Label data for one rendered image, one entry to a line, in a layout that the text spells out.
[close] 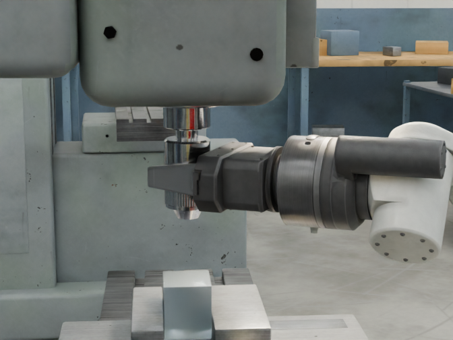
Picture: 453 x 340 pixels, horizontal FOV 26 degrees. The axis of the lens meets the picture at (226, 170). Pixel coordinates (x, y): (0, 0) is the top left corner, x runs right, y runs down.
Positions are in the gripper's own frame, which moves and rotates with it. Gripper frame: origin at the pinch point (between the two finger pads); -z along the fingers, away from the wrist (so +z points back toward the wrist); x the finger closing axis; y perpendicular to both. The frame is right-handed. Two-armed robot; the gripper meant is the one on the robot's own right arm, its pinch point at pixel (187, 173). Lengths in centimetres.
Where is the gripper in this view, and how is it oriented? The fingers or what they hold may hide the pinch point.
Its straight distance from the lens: 99.8
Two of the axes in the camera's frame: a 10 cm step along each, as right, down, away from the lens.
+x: -3.6, 1.8, -9.2
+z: 9.3, 0.6, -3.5
